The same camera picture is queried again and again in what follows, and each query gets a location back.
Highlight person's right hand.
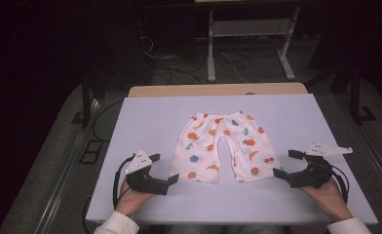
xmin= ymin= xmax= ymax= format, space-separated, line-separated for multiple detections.
xmin=298 ymin=177 xmax=354 ymax=222

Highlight white floor cable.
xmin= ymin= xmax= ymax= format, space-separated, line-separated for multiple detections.
xmin=216 ymin=51 xmax=248 ymax=84

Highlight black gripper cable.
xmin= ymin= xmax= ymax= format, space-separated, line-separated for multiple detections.
xmin=112 ymin=154 xmax=136 ymax=211
xmin=329 ymin=165 xmax=350 ymax=206

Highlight light wooden table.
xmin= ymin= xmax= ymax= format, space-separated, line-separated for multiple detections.
xmin=128 ymin=82 xmax=309 ymax=98

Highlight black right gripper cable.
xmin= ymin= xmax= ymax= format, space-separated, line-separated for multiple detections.
xmin=329 ymin=165 xmax=350 ymax=206

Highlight black floor cable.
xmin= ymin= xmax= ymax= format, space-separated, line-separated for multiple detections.
xmin=92 ymin=98 xmax=125 ymax=143

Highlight black rectangular floor frame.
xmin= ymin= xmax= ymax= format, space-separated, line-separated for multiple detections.
xmin=79 ymin=139 xmax=103 ymax=166

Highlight person's left hand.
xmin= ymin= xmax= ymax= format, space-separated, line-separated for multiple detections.
xmin=115 ymin=178 xmax=155 ymax=217

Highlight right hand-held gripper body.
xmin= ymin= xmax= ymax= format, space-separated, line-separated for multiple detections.
xmin=286 ymin=141 xmax=354 ymax=189

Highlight bundle of black floor cables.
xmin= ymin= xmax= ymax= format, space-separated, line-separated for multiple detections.
xmin=153 ymin=55 xmax=210 ymax=86

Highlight black metal stand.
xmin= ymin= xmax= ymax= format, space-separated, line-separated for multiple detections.
xmin=71 ymin=76 xmax=97 ymax=129
xmin=349 ymin=64 xmax=377 ymax=125

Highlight white metal stand frame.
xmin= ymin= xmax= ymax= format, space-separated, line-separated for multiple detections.
xmin=207 ymin=6 xmax=301 ymax=83

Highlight white fruit-print pants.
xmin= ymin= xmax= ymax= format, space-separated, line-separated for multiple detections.
xmin=168 ymin=110 xmax=283 ymax=184

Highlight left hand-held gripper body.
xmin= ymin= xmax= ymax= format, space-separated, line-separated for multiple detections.
xmin=126 ymin=149 xmax=170 ymax=196

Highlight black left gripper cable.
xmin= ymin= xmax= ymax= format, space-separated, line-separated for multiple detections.
xmin=112 ymin=154 xmax=136 ymax=211

